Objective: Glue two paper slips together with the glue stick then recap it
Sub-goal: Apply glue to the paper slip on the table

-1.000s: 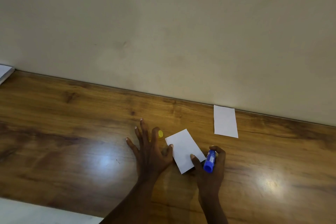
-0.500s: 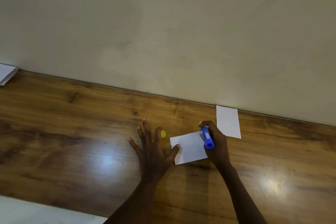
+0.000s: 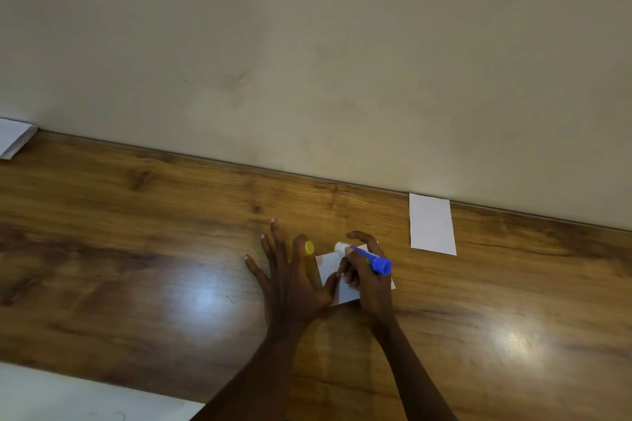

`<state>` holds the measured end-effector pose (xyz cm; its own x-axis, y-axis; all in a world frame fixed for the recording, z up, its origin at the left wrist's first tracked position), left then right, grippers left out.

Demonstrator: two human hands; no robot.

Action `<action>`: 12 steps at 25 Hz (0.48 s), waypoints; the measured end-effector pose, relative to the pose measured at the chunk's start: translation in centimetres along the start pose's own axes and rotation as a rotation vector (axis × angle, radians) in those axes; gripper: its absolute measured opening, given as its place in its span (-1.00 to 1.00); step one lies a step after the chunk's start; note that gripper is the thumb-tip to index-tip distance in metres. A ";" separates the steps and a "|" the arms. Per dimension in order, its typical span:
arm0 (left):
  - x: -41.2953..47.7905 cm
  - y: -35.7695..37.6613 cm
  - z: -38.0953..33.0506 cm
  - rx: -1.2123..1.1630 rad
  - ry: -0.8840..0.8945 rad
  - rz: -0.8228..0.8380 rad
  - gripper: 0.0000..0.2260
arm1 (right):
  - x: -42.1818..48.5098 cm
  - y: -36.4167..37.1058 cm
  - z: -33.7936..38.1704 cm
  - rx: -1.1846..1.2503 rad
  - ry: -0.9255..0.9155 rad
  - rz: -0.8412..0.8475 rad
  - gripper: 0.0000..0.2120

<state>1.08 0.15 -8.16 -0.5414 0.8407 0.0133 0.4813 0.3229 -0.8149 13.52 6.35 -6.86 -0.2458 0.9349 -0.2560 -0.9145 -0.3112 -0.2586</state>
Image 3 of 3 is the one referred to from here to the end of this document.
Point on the person's left hand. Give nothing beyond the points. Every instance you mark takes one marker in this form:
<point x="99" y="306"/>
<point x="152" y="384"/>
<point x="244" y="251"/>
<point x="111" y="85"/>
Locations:
<point x="291" y="297"/>

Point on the person's right hand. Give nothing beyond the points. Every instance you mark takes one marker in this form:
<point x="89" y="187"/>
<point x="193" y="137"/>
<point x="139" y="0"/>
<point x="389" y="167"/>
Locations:
<point x="373" y="295"/>

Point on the blue glue stick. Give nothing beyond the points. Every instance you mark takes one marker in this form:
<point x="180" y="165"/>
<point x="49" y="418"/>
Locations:
<point x="377" y="264"/>

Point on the white paper card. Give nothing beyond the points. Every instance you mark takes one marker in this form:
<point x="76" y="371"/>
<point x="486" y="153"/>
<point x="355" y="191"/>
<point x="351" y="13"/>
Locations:
<point x="328" y="265"/>
<point x="432" y="224"/>

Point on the yellow glue stick cap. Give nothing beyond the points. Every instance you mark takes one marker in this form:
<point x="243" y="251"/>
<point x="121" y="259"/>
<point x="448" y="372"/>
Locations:
<point x="309" y="248"/>

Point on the person's right forearm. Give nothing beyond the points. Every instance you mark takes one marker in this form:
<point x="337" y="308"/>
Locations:
<point x="415" y="376"/>

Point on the white panel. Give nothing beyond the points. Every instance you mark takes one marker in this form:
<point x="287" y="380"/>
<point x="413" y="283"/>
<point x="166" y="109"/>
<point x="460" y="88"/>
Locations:
<point x="74" y="398"/>

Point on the stack of white papers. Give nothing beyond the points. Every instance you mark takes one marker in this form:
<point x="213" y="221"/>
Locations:
<point x="15" y="137"/>

